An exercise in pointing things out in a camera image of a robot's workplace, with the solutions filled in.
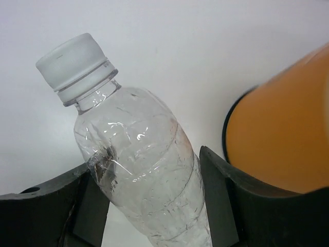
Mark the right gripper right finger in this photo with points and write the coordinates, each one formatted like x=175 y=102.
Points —
x=244 y=211

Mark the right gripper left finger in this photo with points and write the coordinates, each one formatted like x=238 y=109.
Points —
x=68 y=210

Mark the orange bin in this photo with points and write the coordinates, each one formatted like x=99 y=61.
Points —
x=277 y=132

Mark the clear bottle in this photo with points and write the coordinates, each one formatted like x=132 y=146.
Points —
x=133 y=145

